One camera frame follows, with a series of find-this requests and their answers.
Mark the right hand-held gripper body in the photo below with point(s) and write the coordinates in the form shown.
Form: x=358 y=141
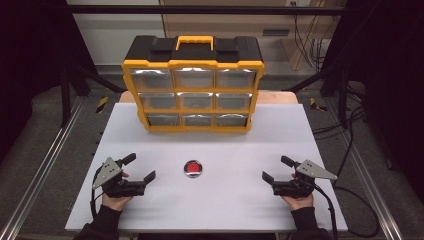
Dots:
x=313 y=170

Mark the wooden table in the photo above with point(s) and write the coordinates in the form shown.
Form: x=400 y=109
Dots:
x=276 y=97

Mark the person's right hand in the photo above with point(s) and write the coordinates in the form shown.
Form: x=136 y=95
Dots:
x=300 y=201

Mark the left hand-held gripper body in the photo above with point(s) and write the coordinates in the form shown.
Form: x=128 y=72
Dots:
x=107 y=171

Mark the person's left hand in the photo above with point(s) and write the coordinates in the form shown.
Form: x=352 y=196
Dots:
x=113 y=202

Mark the aluminium floor rail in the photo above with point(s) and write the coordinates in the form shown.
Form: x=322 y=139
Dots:
x=43 y=160
x=366 y=180

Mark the round red metal tin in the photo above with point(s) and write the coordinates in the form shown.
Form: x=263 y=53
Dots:
x=193 y=168

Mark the clear plastic storage drawer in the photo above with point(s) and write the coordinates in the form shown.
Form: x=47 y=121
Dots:
x=151 y=79

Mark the grid of clear drawers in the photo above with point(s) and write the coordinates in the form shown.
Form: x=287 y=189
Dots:
x=195 y=100

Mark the yellow black striped tape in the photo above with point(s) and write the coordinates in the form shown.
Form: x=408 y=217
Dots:
x=101 y=104
x=316 y=105

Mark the black horizontal frame bar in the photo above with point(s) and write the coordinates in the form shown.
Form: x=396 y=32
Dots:
x=200 y=9

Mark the black metal frame leg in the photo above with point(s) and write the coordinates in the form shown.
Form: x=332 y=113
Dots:
x=65 y=100
x=342 y=100

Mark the black curtain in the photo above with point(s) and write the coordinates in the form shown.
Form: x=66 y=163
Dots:
x=30 y=66
x=393 y=83

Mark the yellow black organizer case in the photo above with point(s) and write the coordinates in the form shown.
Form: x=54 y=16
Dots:
x=193 y=50

